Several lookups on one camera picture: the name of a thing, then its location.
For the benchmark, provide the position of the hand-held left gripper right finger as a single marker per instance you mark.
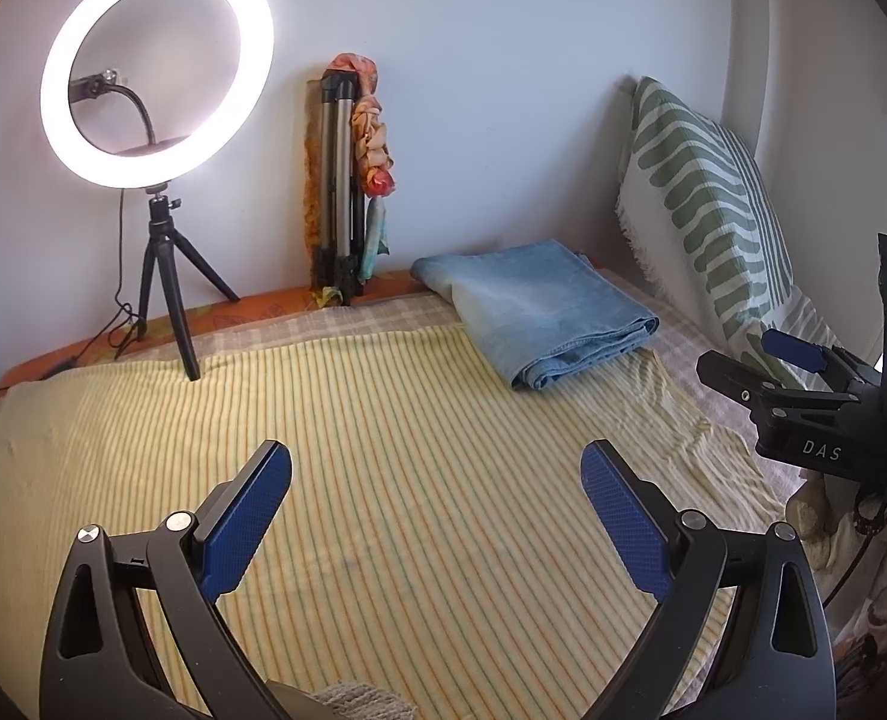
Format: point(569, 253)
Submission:
point(623, 525)

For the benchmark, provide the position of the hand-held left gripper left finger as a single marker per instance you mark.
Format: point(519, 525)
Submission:
point(244, 525)

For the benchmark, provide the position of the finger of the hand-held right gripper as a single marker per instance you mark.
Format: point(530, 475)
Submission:
point(743, 382)
point(795, 349)

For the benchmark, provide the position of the blue denim pants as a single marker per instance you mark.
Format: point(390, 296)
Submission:
point(541, 300)

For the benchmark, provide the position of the person's right hand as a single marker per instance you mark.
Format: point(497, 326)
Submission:
point(807, 514)

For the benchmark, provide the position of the green patterned white pillow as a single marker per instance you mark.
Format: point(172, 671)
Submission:
point(713, 187)

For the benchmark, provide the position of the light printed cloth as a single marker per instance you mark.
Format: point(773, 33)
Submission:
point(885, 615)

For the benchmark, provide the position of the beige knit cloth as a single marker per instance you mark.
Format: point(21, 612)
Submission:
point(368, 712)

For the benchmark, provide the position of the small black tripod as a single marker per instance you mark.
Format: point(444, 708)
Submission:
point(162, 255)

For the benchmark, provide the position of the black gooseneck phone holder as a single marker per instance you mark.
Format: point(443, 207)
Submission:
point(139, 109)

